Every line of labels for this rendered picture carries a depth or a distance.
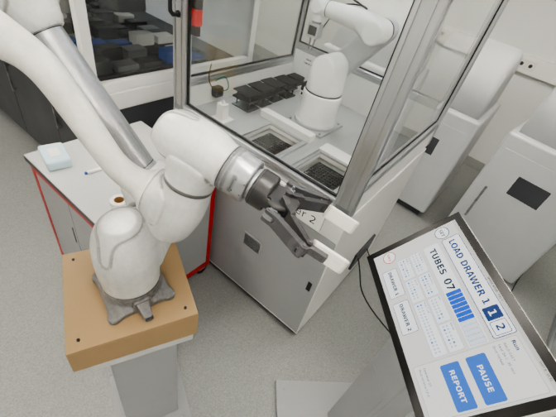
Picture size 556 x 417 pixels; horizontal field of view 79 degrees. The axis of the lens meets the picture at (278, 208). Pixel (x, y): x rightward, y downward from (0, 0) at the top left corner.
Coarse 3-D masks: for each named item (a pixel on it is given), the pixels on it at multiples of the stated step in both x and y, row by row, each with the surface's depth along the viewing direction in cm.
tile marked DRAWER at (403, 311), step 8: (392, 304) 97; (400, 304) 95; (408, 304) 94; (400, 312) 94; (408, 312) 92; (400, 320) 92; (408, 320) 91; (400, 328) 91; (408, 328) 90; (416, 328) 88
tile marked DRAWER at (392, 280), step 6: (390, 270) 104; (396, 270) 102; (384, 276) 104; (390, 276) 102; (396, 276) 101; (390, 282) 101; (396, 282) 100; (390, 288) 100; (396, 288) 99; (402, 288) 98; (390, 294) 99; (396, 294) 98; (402, 294) 97
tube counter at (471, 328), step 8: (440, 280) 92; (448, 280) 90; (456, 280) 89; (448, 288) 89; (456, 288) 88; (448, 296) 88; (456, 296) 87; (464, 296) 85; (456, 304) 85; (464, 304) 84; (456, 312) 84; (464, 312) 83; (472, 312) 82; (464, 320) 82; (472, 320) 81; (464, 328) 81; (472, 328) 80; (480, 328) 79; (464, 336) 80; (472, 336) 79; (480, 336) 78; (472, 344) 78
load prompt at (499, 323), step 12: (444, 240) 98; (456, 240) 95; (456, 252) 93; (468, 252) 91; (456, 264) 91; (468, 264) 89; (468, 276) 88; (480, 276) 86; (468, 288) 86; (480, 288) 84; (480, 300) 82; (492, 300) 81; (480, 312) 81; (492, 312) 79; (504, 312) 78; (492, 324) 78; (504, 324) 76; (492, 336) 77; (504, 336) 75
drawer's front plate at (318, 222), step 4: (280, 180) 141; (280, 184) 140; (284, 184) 139; (304, 212) 138; (308, 212) 137; (312, 212) 136; (316, 212) 134; (296, 216) 142; (300, 216) 141; (304, 216) 139; (308, 216) 138; (316, 216) 135; (320, 216) 134; (304, 220) 140; (308, 220) 139; (316, 220) 136; (320, 220) 135; (308, 224) 140; (312, 224) 139; (316, 224) 137; (320, 224) 136; (316, 228) 138; (320, 228) 139
